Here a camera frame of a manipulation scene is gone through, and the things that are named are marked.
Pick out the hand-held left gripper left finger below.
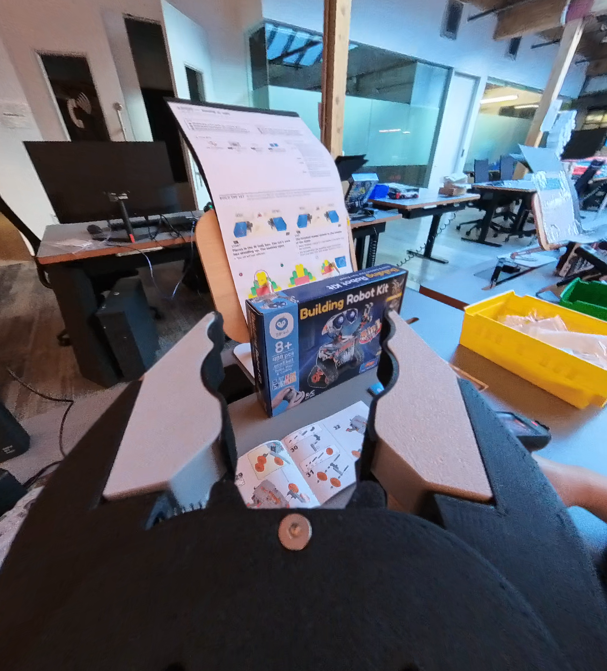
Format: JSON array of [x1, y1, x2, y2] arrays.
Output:
[[102, 312, 239, 517]]

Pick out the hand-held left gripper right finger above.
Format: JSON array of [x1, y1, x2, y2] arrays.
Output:
[[356, 309, 494, 512]]

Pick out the person's right forearm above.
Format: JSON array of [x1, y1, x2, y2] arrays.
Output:
[[534, 455, 607, 546]]

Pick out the grey desk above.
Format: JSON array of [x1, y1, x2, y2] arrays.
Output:
[[225, 288, 607, 525]]

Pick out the wood-edged monitor desk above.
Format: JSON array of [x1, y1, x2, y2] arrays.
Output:
[[36, 212, 205, 389]]

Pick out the yellow plastic bin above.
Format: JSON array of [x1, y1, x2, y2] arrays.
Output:
[[460, 291, 607, 410]]

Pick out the black computer tower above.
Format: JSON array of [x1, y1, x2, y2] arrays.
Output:
[[96, 278, 160, 381]]

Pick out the clear plastic bags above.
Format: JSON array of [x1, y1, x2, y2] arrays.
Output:
[[497, 309, 607, 374]]

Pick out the white instruction booklet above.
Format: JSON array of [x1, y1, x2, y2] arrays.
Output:
[[235, 401, 370, 509]]

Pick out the blue robot kit box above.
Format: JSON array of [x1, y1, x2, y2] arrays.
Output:
[[245, 264, 409, 418]]

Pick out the wooden display stand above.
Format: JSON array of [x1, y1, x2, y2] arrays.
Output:
[[195, 210, 359, 379]]

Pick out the green plastic bin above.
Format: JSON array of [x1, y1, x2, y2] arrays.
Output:
[[560, 278, 607, 331]]

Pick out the cardboard figure stand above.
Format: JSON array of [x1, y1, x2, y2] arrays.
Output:
[[531, 157, 586, 252]]

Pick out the black computer monitor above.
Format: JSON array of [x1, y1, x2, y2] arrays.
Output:
[[23, 140, 197, 226]]

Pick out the white printed sheet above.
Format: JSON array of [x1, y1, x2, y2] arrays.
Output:
[[166, 100, 354, 315]]

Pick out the black phone sign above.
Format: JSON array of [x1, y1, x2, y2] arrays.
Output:
[[39, 52, 110, 142]]

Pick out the wooden pillar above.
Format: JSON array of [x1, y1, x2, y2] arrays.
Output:
[[322, 0, 352, 158]]

